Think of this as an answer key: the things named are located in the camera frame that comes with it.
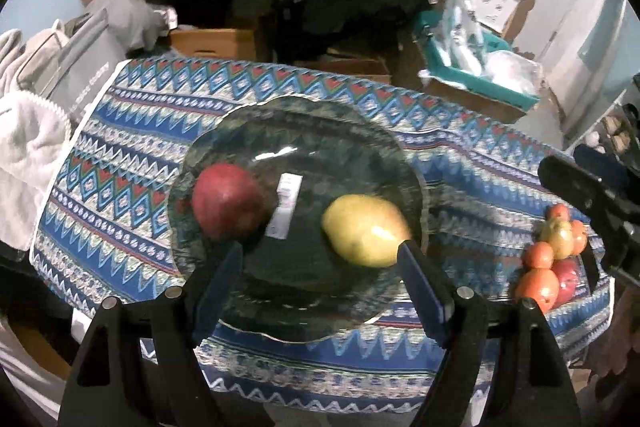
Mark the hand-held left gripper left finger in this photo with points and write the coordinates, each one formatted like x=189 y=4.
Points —
x=218 y=289

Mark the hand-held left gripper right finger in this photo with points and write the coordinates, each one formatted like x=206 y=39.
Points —
x=422 y=292

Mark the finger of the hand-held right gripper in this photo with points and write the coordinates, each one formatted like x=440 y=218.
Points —
x=600 y=164
x=570 y=182

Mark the small orange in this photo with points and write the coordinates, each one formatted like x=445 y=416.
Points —
x=557 y=211

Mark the yellow apple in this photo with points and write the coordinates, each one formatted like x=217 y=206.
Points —
x=559 y=237

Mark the red apple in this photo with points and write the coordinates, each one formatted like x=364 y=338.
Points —
x=227 y=202
x=567 y=279

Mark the yellow pear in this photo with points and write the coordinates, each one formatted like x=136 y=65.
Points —
x=362 y=229

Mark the person's right forearm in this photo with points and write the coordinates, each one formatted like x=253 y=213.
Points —
x=617 y=332

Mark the white shoe rack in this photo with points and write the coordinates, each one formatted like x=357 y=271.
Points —
x=612 y=127

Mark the white paper label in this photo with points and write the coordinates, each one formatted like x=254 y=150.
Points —
x=285 y=212

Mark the teal box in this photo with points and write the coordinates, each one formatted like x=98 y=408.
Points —
x=500 y=89

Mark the large cardboard box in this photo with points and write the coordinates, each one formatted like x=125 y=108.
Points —
x=475 y=99

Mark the clear plastic bag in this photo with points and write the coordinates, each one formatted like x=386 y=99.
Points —
x=512 y=69

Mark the blue patterned tablecloth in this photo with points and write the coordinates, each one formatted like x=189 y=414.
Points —
x=150 y=117

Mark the white dotted box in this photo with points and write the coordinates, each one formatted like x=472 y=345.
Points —
x=495 y=4

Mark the white printed plastic bag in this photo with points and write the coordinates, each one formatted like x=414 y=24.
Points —
x=462 y=7

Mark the white towel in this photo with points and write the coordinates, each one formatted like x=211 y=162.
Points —
x=25 y=157

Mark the grey fabric bag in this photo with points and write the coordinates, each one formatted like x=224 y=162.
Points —
x=85 y=67

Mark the grey clothing pile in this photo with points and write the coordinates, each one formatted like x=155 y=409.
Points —
x=125 y=17

